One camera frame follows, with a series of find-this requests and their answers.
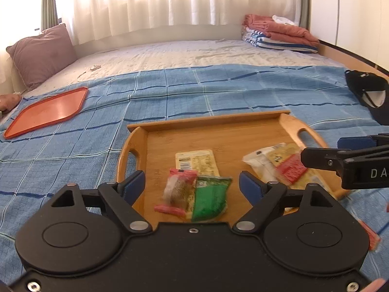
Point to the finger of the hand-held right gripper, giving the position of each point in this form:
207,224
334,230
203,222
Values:
319,156
355,143

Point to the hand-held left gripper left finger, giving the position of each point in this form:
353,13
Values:
133,188

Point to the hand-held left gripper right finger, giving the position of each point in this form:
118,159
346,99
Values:
249,188

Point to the white snack packet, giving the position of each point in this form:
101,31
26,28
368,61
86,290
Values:
261,164

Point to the yellow red snack packet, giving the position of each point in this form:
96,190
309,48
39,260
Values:
291,167

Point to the green snack packet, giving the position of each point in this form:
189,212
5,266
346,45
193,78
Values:
209,200

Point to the clear red-edged snack packet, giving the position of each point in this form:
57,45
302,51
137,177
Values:
176,188

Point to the wooden tray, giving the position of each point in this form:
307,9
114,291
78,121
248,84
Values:
243,133

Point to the golden snack pouch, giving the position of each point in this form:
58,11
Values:
200,162

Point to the orange-edged snack packet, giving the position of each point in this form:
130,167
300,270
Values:
370,237

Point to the black bag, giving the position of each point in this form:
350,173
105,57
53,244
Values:
358,82

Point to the blue checked bedspread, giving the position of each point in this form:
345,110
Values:
152,97

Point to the red plastic tray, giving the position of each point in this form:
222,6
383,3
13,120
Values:
48,112

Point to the folded striped towels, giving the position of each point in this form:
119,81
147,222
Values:
273,44

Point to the small pale object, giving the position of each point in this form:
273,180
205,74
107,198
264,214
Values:
96,67

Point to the folded towels stack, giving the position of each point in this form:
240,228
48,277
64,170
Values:
285,33

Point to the white cloth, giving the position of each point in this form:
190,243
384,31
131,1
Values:
282,19

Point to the white quilted bed sheet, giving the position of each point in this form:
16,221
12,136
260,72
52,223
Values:
182,54

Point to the grey curtain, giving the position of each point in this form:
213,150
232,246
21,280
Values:
48,0
304,0

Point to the pink cloth bundle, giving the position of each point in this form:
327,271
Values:
9,102

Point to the purple pillow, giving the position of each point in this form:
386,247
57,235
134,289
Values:
42,57

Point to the white sheer curtain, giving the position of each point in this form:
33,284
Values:
152,0

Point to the wooden bed frame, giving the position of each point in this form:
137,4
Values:
349,57

